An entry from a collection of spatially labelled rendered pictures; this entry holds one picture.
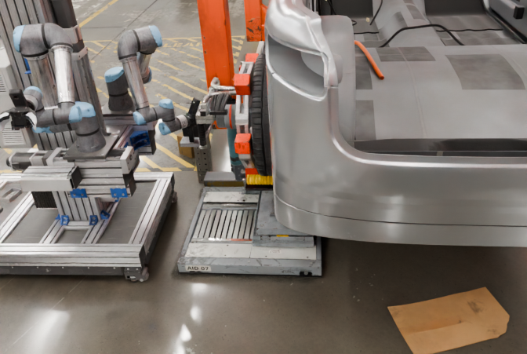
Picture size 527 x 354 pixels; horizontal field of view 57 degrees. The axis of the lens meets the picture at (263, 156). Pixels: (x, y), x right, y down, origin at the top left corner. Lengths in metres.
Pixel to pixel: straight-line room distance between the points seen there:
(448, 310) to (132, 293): 1.71
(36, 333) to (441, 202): 2.14
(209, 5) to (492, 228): 1.98
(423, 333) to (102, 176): 1.81
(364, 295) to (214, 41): 1.72
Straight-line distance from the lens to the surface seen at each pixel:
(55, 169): 2.75
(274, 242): 2.92
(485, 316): 2.83
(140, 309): 2.85
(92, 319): 2.89
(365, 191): 1.68
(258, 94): 2.38
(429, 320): 2.73
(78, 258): 2.98
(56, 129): 2.63
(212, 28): 3.07
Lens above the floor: 2.01
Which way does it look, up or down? 30 degrees down
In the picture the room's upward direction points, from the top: 4 degrees counter-clockwise
